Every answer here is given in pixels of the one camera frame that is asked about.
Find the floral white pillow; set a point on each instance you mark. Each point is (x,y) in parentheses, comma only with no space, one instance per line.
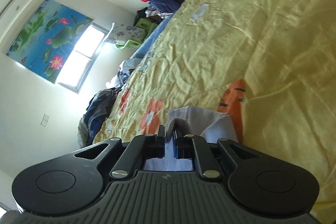
(120,33)

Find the window with bright light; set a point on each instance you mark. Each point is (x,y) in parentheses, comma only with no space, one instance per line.
(82,58)

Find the yellow carrot print quilt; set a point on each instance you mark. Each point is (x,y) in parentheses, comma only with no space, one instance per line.
(282,50)

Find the lotus pond poster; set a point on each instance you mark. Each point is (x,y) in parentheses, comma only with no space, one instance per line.
(45,42)

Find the white wall switch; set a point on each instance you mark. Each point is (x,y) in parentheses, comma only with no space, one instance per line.
(45,120)

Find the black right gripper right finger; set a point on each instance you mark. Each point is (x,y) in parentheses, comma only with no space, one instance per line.
(182,145)

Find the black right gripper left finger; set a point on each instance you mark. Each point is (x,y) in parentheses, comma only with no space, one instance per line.
(155,144)

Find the light lavender lace garment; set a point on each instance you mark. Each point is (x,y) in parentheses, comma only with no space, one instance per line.
(211,125)

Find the folded dark clothes stack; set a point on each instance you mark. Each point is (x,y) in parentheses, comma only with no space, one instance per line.
(98,110)

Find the green plastic stool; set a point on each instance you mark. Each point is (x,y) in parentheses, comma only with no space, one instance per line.
(135,44)

